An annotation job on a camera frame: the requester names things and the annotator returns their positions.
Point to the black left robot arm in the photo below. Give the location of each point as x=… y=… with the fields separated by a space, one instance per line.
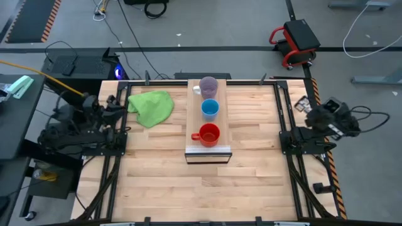
x=72 y=135

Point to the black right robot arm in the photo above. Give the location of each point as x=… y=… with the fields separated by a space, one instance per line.
x=301 y=138

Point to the black desk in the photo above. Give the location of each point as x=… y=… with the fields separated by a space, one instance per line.
x=15 y=125

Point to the black computer tower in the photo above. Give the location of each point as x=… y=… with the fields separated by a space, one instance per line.
x=84 y=67

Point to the black metal table frame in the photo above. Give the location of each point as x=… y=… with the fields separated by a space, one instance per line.
x=157 y=83

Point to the blue cup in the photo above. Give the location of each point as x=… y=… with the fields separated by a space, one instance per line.
x=210 y=109

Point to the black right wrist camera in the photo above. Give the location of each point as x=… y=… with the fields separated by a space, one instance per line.
x=333 y=105

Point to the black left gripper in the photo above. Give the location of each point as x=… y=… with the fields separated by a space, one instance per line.
x=112 y=115

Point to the flat black box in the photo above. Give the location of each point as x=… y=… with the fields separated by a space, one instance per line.
x=188 y=75

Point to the black cylinder knob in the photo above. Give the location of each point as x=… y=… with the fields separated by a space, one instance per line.
x=321 y=188

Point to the grey metal floor base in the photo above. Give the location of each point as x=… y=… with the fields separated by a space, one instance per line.
x=358 y=4
x=377 y=80

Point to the mint green stapler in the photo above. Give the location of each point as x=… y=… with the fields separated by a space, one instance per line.
x=21 y=85

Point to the green cloth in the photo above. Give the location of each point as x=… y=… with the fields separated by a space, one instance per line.
x=150 y=108

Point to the wooden shelf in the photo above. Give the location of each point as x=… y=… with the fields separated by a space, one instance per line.
x=194 y=110

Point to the black table clamp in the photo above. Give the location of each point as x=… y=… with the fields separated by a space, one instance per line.
x=147 y=77
x=263 y=78

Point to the orange black hazard tape strip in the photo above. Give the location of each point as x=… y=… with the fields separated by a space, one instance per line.
x=333 y=175

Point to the black mat hazard striped edge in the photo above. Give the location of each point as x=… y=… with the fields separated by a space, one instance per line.
x=29 y=20

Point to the black rolling cart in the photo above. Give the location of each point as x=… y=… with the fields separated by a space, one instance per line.
x=53 y=185

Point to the red mug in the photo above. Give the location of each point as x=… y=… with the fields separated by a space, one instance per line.
x=209 y=135

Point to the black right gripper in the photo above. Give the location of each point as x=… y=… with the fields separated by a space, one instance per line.
x=317 y=118

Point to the red black rolling stool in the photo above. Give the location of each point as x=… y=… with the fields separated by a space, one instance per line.
x=300 y=36

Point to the clear bottle yellow label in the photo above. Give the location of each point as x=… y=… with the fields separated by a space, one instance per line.
x=45 y=175

